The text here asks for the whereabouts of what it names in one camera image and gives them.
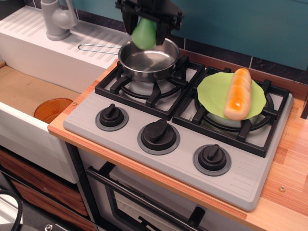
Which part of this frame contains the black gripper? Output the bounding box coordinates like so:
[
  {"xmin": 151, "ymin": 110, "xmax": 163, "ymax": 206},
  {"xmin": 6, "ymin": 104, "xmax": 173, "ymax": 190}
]
[{"xmin": 115, "ymin": 0, "xmax": 185, "ymax": 45}]

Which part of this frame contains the green toy pear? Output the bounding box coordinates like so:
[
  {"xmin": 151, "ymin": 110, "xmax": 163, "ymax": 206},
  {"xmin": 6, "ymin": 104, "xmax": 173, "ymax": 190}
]
[{"xmin": 132, "ymin": 18, "xmax": 156, "ymax": 50}]

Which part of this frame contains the toy bread loaf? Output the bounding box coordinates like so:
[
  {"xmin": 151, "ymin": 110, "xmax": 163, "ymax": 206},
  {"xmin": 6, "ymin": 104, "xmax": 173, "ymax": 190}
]
[{"xmin": 224, "ymin": 68, "xmax": 252, "ymax": 121}]

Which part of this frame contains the stainless steel pan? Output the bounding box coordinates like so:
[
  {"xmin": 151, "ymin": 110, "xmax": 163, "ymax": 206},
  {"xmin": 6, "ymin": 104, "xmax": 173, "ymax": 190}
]
[{"xmin": 78, "ymin": 39, "xmax": 180, "ymax": 83}]

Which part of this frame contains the lime green plate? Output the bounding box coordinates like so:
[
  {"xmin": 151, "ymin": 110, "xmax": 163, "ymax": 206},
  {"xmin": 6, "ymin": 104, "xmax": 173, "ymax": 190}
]
[{"xmin": 197, "ymin": 72, "xmax": 267, "ymax": 119}]

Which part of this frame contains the left black stove knob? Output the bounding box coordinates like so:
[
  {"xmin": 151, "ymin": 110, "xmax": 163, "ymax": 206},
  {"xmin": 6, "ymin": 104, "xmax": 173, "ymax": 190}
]
[{"xmin": 95, "ymin": 103, "xmax": 129, "ymax": 132}]

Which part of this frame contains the black stove knob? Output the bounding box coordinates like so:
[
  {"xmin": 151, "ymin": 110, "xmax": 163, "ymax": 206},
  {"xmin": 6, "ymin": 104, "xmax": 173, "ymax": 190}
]
[
  {"xmin": 95, "ymin": 103, "xmax": 129, "ymax": 132},
  {"xmin": 193, "ymin": 144, "xmax": 231, "ymax": 177},
  {"xmin": 137, "ymin": 119, "xmax": 180, "ymax": 155}
]

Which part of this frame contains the middle black stove knob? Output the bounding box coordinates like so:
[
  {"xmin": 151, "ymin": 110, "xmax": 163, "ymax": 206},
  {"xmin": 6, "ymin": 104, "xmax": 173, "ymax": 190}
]
[{"xmin": 137, "ymin": 119, "xmax": 180, "ymax": 155}]

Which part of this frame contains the right black stove knob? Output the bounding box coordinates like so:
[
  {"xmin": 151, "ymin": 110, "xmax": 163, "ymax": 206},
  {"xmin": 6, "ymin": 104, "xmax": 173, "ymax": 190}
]
[{"xmin": 193, "ymin": 144, "xmax": 231, "ymax": 177}]

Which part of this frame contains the grey toy stove top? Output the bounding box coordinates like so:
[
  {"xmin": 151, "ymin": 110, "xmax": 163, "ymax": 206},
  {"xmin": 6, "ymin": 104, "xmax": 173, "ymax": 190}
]
[{"xmin": 63, "ymin": 60, "xmax": 295, "ymax": 212}]

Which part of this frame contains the left black burner grate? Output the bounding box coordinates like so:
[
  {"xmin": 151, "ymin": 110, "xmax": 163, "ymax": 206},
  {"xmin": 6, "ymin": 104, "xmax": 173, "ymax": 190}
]
[{"xmin": 95, "ymin": 56, "xmax": 205, "ymax": 120}]

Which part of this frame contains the black burner grate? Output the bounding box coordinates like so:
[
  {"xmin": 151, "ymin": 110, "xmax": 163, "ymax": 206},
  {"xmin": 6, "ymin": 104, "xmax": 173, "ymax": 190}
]
[
  {"xmin": 173, "ymin": 67, "xmax": 293, "ymax": 157},
  {"xmin": 95, "ymin": 56, "xmax": 205, "ymax": 120}
]

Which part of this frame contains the grey toy faucet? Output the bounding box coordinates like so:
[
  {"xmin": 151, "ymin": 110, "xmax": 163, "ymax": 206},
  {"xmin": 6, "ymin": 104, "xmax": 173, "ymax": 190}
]
[{"xmin": 41, "ymin": 0, "xmax": 77, "ymax": 41}]

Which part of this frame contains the white toy sink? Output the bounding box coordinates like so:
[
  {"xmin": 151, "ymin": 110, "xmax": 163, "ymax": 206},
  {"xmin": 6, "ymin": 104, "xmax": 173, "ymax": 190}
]
[{"xmin": 0, "ymin": 6, "xmax": 129, "ymax": 183}]

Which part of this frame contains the orange sink drain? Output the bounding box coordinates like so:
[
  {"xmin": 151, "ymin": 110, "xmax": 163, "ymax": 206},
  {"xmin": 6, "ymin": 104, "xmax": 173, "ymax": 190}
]
[{"xmin": 34, "ymin": 98, "xmax": 73, "ymax": 124}]

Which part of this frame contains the right black burner grate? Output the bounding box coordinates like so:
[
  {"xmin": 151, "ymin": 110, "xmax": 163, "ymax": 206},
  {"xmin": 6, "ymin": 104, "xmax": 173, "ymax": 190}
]
[{"xmin": 173, "ymin": 67, "xmax": 293, "ymax": 157}]

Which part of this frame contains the wooden drawer cabinet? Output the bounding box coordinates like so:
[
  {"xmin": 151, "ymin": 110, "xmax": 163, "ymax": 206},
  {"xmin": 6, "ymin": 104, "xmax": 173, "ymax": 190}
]
[{"xmin": 0, "ymin": 147, "xmax": 95, "ymax": 231}]

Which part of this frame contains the oven door with handle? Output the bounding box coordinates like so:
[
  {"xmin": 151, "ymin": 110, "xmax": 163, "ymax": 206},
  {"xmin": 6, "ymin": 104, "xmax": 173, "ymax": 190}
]
[{"xmin": 86, "ymin": 162, "xmax": 249, "ymax": 231}]

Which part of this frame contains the black cable bottom left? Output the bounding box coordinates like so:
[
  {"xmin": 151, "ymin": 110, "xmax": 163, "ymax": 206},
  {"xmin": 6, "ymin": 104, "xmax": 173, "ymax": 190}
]
[{"xmin": 0, "ymin": 189, "xmax": 24, "ymax": 231}]

